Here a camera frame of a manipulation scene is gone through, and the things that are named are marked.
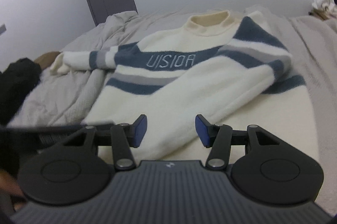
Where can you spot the brown pillow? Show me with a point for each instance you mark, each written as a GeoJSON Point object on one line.
{"type": "Point", "coordinates": [46, 60]}

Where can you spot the grey bed sheet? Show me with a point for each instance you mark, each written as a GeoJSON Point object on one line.
{"type": "Point", "coordinates": [67, 99]}

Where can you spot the cream blue striped sweater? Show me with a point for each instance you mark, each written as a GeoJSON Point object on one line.
{"type": "Point", "coordinates": [232, 71]}

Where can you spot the white crumpled garment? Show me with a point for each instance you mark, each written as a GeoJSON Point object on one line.
{"type": "Point", "coordinates": [324, 9]}

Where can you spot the grey wall panel left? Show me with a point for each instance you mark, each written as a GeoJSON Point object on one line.
{"type": "Point", "coordinates": [2, 29]}

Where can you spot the person left hand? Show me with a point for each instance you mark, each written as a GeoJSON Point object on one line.
{"type": "Point", "coordinates": [10, 185]}

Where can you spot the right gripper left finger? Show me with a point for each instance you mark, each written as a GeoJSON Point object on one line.
{"type": "Point", "coordinates": [123, 138]}

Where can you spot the black clothing pile left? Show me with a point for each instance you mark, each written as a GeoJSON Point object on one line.
{"type": "Point", "coordinates": [17, 81]}

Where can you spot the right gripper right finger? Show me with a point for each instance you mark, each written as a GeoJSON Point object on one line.
{"type": "Point", "coordinates": [218, 139]}

